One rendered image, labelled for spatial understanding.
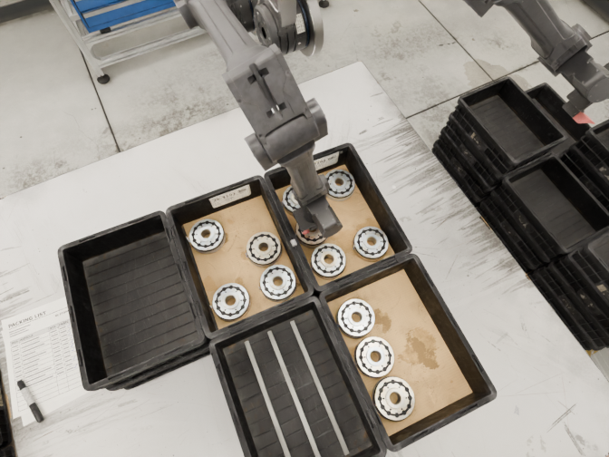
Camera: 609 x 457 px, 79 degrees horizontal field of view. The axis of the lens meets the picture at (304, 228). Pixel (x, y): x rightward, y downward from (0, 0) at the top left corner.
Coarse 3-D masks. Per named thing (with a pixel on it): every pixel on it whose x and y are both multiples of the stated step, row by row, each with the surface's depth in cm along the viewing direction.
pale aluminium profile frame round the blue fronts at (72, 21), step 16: (64, 0) 231; (64, 16) 203; (160, 16) 227; (176, 16) 232; (80, 32) 224; (96, 32) 221; (112, 32) 222; (128, 32) 226; (192, 32) 246; (80, 48) 221; (144, 48) 239; (96, 64) 234
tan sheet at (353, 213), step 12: (336, 168) 125; (276, 192) 121; (360, 192) 121; (336, 204) 119; (348, 204) 119; (360, 204) 119; (288, 216) 117; (348, 216) 118; (360, 216) 118; (372, 216) 118; (348, 228) 116; (360, 228) 116; (336, 240) 114; (348, 240) 114; (312, 252) 113; (348, 252) 113; (348, 264) 111; (360, 264) 111
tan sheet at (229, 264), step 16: (240, 208) 118; (256, 208) 118; (192, 224) 116; (224, 224) 116; (240, 224) 116; (256, 224) 116; (272, 224) 116; (240, 240) 114; (208, 256) 112; (224, 256) 112; (240, 256) 112; (208, 272) 110; (224, 272) 110; (240, 272) 110; (256, 272) 110; (208, 288) 108; (256, 288) 108; (256, 304) 106; (272, 304) 106; (224, 320) 104
